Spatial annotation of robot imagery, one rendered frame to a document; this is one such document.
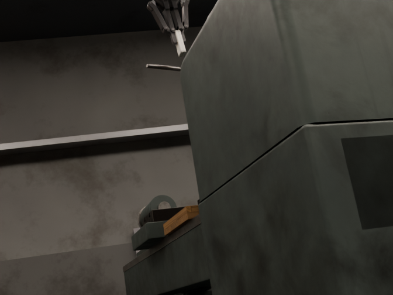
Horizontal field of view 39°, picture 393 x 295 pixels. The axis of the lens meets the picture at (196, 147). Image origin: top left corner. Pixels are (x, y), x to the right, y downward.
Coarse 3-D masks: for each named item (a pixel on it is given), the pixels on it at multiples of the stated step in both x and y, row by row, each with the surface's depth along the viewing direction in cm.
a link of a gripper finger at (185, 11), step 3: (186, 0) 161; (186, 3) 161; (183, 6) 161; (186, 6) 160; (183, 9) 161; (186, 9) 160; (183, 12) 160; (186, 12) 160; (183, 15) 160; (186, 15) 159; (183, 18) 160; (186, 18) 159; (183, 21) 160; (186, 21) 159; (183, 24) 160; (186, 24) 158; (186, 27) 158
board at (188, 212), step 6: (186, 210) 166; (192, 210) 166; (198, 210) 167; (174, 216) 178; (180, 216) 172; (186, 216) 166; (192, 216) 166; (168, 222) 186; (174, 222) 179; (180, 222) 173; (186, 222) 171; (168, 228) 186; (174, 228) 180; (168, 234) 190
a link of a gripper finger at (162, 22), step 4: (148, 4) 157; (152, 4) 157; (148, 8) 159; (152, 8) 157; (156, 8) 157; (152, 12) 158; (156, 12) 157; (156, 16) 157; (160, 16) 157; (156, 20) 158; (160, 20) 156; (160, 24) 157; (164, 24) 156; (160, 28) 158; (164, 28) 156
